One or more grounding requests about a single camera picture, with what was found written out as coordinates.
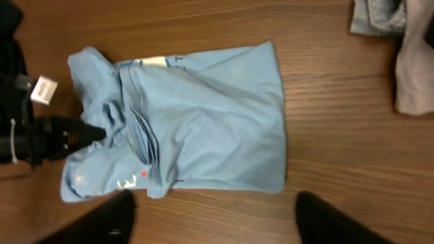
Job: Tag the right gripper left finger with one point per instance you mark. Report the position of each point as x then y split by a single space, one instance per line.
111 223

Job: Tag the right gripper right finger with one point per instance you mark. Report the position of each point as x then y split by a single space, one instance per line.
318 222

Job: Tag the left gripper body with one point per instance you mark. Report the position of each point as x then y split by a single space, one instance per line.
22 135

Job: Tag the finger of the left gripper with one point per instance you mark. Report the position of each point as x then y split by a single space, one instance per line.
69 135

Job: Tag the light blue printed t-shirt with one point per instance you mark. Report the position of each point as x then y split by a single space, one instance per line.
212 120

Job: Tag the black garment on table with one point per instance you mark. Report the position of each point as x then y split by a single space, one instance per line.
12 59

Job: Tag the beige folded garment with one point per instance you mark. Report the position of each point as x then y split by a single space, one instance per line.
414 65

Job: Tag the grey-blue folded garment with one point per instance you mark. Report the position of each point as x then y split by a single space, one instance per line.
378 17

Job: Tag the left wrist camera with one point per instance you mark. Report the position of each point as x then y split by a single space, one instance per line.
44 90

